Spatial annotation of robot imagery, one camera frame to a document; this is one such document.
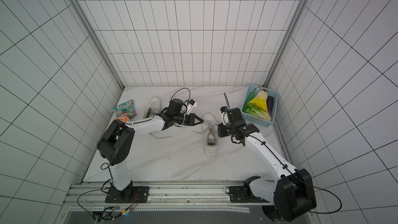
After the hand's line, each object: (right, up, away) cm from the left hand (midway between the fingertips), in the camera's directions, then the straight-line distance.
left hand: (200, 123), depth 86 cm
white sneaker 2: (-30, +9, +10) cm, 33 cm away
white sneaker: (+6, -3, -2) cm, 7 cm away
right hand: (+8, -2, -3) cm, 9 cm away
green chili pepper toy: (+37, +15, +24) cm, 46 cm away
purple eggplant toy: (+49, +12, +20) cm, 54 cm away
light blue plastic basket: (+34, +1, +9) cm, 35 cm away
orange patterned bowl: (-51, +2, +11) cm, 52 cm away
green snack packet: (-51, +7, +17) cm, 55 cm away
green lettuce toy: (+36, +6, +10) cm, 38 cm away
